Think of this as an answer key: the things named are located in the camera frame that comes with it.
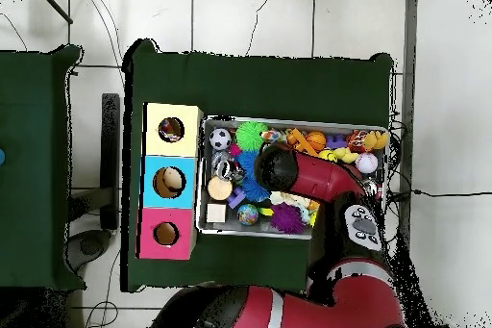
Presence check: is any shallow metal mesh bin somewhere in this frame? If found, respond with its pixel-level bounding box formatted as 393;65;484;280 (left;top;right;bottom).
195;114;390;243

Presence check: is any white baseball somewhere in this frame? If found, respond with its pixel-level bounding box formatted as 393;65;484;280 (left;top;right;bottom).
355;151;380;175

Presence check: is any wooden box with three holes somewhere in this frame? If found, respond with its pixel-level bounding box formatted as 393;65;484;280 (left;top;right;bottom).
136;102;204;261

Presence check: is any orange toy building brick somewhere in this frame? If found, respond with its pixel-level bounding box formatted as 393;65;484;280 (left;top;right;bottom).
285;128;320;158

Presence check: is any blue spiky rubber ball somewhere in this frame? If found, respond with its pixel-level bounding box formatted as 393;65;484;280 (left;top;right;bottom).
234;149;259;180

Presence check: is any black tripod leg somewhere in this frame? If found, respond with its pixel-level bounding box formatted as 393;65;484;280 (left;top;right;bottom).
32;0;74;25

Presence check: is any dark green table cloth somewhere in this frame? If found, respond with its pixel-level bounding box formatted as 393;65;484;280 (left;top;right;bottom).
0;44;86;292
120;38;395;300

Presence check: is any black floor cable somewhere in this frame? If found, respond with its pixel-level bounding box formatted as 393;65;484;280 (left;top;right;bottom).
387;188;492;199

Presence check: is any green spiky rubber ball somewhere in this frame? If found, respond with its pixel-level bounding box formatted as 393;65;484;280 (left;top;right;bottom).
234;120;269;152

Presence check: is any purple spiky ball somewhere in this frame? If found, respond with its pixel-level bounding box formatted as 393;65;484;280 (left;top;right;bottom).
269;201;307;235

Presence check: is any black and white soccer ball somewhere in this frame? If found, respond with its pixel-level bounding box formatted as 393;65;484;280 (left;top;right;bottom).
209;127;234;151

